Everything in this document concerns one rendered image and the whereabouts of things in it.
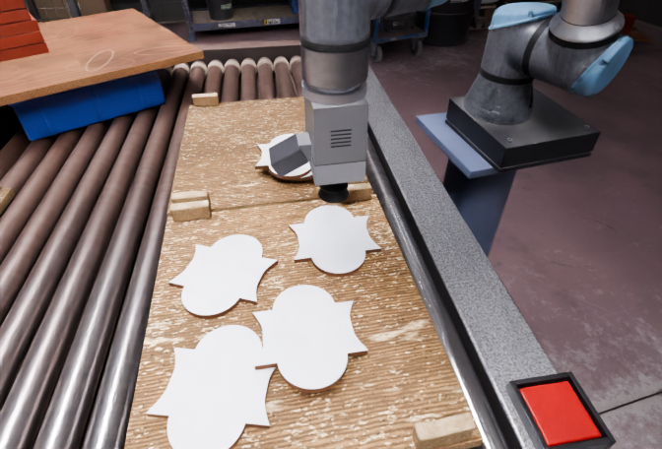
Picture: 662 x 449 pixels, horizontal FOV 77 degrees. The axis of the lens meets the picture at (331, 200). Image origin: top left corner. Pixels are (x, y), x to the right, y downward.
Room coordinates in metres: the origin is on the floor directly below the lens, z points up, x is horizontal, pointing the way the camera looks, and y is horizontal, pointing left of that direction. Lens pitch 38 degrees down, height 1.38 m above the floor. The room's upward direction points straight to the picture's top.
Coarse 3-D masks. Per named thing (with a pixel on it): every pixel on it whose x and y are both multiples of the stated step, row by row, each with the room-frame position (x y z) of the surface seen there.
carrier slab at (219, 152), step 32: (192, 128) 0.81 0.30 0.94; (224, 128) 0.81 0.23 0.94; (256, 128) 0.81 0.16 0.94; (288, 128) 0.81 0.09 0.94; (192, 160) 0.68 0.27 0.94; (224, 160) 0.68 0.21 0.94; (256, 160) 0.68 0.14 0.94; (224, 192) 0.58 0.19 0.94; (256, 192) 0.58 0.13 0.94; (288, 192) 0.58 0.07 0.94
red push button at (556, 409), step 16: (544, 384) 0.24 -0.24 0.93; (560, 384) 0.24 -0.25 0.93; (528, 400) 0.22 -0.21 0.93; (544, 400) 0.22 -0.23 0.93; (560, 400) 0.22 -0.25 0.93; (576, 400) 0.22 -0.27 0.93; (544, 416) 0.20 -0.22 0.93; (560, 416) 0.20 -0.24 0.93; (576, 416) 0.20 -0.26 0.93; (544, 432) 0.19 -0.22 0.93; (560, 432) 0.19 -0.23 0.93; (576, 432) 0.19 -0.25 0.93; (592, 432) 0.19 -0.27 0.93
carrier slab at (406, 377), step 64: (192, 256) 0.43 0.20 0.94; (384, 256) 0.43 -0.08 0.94; (192, 320) 0.32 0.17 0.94; (384, 320) 0.32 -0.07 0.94; (384, 384) 0.23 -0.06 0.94; (448, 384) 0.23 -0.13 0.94; (128, 448) 0.17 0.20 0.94; (256, 448) 0.17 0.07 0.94; (320, 448) 0.17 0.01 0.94; (384, 448) 0.17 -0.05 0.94; (448, 448) 0.17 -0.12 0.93
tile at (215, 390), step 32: (192, 352) 0.27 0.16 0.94; (224, 352) 0.27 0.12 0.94; (256, 352) 0.27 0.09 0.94; (192, 384) 0.23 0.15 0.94; (224, 384) 0.23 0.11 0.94; (256, 384) 0.23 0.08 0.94; (160, 416) 0.20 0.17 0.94; (192, 416) 0.20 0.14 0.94; (224, 416) 0.20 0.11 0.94; (256, 416) 0.20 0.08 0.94; (192, 448) 0.17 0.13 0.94; (224, 448) 0.17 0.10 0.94
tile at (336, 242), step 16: (320, 208) 0.53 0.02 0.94; (336, 208) 0.53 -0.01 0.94; (304, 224) 0.49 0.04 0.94; (320, 224) 0.49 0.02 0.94; (336, 224) 0.49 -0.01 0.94; (352, 224) 0.49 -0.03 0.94; (304, 240) 0.45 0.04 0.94; (320, 240) 0.45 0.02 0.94; (336, 240) 0.45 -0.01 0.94; (352, 240) 0.45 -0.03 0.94; (368, 240) 0.45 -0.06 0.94; (304, 256) 0.42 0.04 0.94; (320, 256) 0.42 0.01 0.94; (336, 256) 0.42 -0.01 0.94; (352, 256) 0.42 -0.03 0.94; (336, 272) 0.39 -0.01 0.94; (352, 272) 0.39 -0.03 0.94
